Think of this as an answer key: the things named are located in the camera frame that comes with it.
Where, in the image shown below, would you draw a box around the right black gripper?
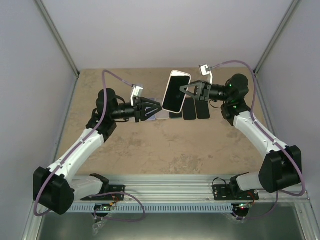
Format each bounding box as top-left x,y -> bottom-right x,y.
180,80 -> 232,103

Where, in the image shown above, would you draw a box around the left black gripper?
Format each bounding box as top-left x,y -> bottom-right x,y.
110,97 -> 162,123

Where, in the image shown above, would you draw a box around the white phone case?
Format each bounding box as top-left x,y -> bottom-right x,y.
156,110 -> 170,120

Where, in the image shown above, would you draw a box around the blue phone black screen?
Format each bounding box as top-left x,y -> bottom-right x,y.
169,112 -> 183,119

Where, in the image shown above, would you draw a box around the lavender phone case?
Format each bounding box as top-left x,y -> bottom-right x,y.
147,97 -> 156,121

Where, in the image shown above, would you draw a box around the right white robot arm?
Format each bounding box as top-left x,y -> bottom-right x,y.
179,74 -> 303,200

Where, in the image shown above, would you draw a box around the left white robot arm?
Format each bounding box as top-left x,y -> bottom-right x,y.
33,88 -> 162,215

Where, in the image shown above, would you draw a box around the left controller board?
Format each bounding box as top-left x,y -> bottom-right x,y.
93,202 -> 117,212

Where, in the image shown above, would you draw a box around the controller board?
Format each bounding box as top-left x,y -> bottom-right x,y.
234,202 -> 252,214
93,202 -> 117,212

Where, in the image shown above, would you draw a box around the right controller board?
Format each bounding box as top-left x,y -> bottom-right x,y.
234,202 -> 252,214

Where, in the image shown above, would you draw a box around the clear plastic bag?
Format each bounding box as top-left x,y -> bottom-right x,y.
92,217 -> 105,236

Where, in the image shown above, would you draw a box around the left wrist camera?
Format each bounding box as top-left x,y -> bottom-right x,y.
130,84 -> 144,106

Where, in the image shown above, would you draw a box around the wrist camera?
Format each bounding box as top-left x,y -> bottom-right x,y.
130,84 -> 144,106
199,64 -> 213,85

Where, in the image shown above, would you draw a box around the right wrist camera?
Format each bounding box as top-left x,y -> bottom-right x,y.
199,64 -> 213,85

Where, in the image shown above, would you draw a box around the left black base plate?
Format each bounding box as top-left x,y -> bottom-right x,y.
81,184 -> 126,202

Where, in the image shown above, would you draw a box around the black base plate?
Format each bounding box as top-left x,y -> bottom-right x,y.
212,184 -> 260,201
81,184 -> 126,202

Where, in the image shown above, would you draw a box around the aluminium rail frame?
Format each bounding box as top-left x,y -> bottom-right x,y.
33,72 -> 312,204

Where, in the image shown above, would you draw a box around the slotted cable duct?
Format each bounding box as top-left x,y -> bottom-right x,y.
67,202 -> 233,214

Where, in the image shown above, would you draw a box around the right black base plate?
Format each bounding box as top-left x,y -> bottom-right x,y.
212,184 -> 260,201

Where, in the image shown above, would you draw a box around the right aluminium corner post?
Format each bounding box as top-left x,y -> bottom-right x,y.
253,0 -> 302,76

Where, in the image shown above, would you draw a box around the aluminium corner post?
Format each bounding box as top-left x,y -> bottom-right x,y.
34,0 -> 80,78
253,0 -> 302,76

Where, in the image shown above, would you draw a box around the left aluminium corner post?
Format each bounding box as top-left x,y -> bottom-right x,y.
34,0 -> 80,78

